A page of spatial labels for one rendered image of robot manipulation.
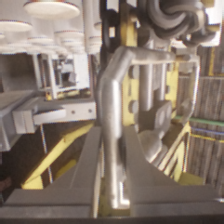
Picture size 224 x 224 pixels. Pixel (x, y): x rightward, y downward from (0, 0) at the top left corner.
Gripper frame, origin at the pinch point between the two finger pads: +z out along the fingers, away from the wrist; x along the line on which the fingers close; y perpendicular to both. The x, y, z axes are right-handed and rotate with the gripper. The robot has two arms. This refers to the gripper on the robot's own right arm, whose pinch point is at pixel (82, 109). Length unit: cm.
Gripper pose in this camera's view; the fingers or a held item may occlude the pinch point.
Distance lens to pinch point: 24.6
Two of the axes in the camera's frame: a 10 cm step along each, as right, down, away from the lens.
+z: 9.8, -0.8, 1.6
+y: -0.3, -9.5, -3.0
